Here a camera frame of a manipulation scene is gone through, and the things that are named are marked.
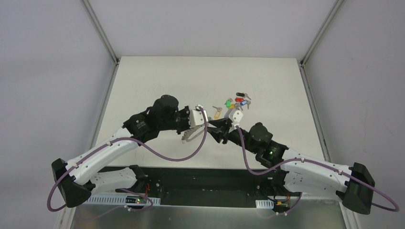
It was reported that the left white slotted bracket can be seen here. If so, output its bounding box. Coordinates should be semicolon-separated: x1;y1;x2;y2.
84;193;160;206

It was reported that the white slotted bracket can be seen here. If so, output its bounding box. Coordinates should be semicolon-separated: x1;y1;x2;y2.
84;193;160;206
256;199;274;209

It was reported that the black tagged key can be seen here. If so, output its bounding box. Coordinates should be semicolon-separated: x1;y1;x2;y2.
236;92;251;100

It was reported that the aluminium frame post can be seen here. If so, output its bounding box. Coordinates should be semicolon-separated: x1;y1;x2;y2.
80;0;119;65
299;0;345;68

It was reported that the blue tagged key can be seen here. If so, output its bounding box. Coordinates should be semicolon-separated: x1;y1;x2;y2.
239;100;251;109

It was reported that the green tagged key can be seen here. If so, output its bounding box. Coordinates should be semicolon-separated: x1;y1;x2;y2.
224;98;234;109

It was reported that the yellow capped key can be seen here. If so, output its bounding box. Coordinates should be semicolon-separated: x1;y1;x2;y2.
227;103;243;111

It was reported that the right aluminium frame post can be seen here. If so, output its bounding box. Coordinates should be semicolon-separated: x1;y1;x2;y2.
299;0;345;68

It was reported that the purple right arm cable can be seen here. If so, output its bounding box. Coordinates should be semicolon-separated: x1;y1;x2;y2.
234;124;400;212

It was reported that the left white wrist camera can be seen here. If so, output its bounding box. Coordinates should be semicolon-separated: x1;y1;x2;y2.
189;104;208;128

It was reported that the left green circuit board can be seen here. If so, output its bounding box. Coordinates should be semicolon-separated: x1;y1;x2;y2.
126;196;148;204

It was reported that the yellow tagged key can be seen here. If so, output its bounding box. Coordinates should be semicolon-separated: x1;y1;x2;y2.
213;106;222;119

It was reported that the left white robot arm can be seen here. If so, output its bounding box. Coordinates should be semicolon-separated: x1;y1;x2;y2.
47;94;208;212

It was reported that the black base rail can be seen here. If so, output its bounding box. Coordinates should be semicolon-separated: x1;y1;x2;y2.
114;166;304;208

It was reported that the right white slotted bracket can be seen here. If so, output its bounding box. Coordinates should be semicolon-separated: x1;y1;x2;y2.
256;199;274;209

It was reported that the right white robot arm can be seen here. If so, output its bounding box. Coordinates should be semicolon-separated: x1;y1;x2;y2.
208;118;375;215

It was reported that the left aluminium frame post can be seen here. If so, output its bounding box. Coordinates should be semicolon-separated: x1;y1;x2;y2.
80;0;119;65

